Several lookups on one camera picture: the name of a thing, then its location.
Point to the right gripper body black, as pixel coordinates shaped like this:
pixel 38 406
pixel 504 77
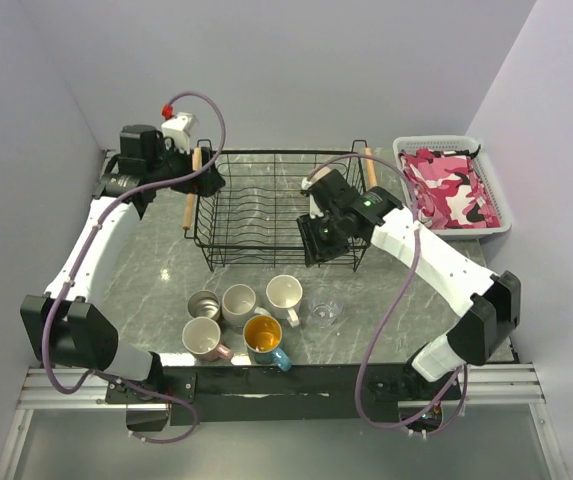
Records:
pixel 330 219

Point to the white faceted mug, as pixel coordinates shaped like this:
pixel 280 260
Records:
pixel 284 294

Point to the beige mug white inside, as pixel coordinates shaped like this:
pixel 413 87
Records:
pixel 239 304

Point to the blue butterfly mug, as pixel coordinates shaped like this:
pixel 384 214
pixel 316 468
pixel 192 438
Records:
pixel 263 338

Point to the beige handleless cup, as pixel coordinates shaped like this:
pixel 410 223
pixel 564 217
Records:
pixel 318 175

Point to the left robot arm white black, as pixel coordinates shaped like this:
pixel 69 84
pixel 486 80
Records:
pixel 65 325

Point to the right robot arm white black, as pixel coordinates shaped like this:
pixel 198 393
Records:
pixel 488 304

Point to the clear glass cup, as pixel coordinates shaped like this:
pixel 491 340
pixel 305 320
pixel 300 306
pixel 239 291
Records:
pixel 323 312

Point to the pink camouflage cloth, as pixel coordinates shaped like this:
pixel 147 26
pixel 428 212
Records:
pixel 449 192

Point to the white plastic basket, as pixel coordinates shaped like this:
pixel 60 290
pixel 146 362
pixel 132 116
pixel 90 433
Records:
pixel 482 166

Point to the steel cup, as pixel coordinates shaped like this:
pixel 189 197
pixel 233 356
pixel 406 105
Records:
pixel 204 303

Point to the pink mug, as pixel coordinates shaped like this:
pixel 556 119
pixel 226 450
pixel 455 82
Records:
pixel 201 336

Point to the black wire dish rack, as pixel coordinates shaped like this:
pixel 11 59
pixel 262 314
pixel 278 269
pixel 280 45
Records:
pixel 251 220

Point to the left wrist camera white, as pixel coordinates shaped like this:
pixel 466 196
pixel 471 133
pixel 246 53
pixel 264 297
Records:
pixel 178 127

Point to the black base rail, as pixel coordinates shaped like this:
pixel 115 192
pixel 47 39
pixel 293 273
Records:
pixel 266 393

